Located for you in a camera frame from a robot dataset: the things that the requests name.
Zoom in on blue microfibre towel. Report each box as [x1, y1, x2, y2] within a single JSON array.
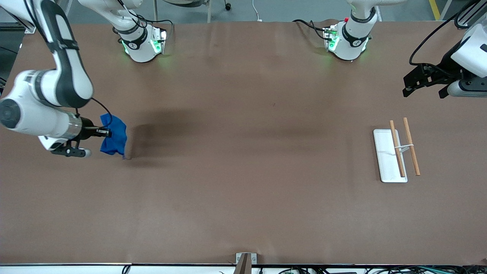
[[100, 114, 128, 157]]

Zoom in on white towel rack base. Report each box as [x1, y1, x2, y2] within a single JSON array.
[[373, 129, 408, 183]]

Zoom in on wooden rack rod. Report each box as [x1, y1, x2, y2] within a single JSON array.
[[389, 120, 406, 178], [403, 118, 421, 176]]

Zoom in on aluminium frame profile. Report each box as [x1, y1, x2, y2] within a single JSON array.
[[0, 11, 37, 34]]

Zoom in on black left arm base cable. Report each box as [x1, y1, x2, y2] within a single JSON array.
[[292, 19, 329, 40]]

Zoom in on black arm base cable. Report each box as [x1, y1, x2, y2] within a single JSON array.
[[292, 19, 329, 40], [116, 0, 174, 38]]

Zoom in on black right arm base cable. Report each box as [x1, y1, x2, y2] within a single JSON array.
[[116, 0, 174, 38]]

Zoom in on grey chair frame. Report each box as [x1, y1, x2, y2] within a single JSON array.
[[153, 0, 212, 23]]

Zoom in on brown camera post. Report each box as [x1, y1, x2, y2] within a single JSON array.
[[233, 253, 251, 274]]

